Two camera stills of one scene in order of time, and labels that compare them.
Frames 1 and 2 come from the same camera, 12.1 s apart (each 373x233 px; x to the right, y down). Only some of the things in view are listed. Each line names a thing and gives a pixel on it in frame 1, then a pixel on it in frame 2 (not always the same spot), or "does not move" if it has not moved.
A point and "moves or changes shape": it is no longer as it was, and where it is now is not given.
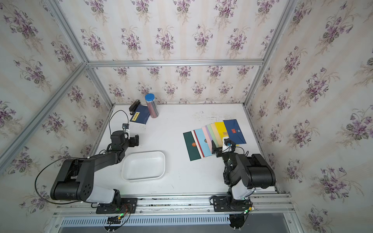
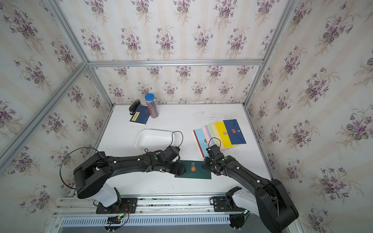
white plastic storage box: x=143 y=166 moves or changes shape
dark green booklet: x=191 y=146 to x=194 y=169
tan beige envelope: x=217 y=139 does not move
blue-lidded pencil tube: x=150 y=100 does not move
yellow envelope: x=222 y=129 does not move
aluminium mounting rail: x=278 y=204 does not move
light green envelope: x=212 y=135 does not move
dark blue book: x=141 y=115 does not move
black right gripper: x=219 y=151 to x=205 y=164
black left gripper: x=132 y=144 to x=177 y=173
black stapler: x=133 y=106 does not move
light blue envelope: x=202 y=139 does not move
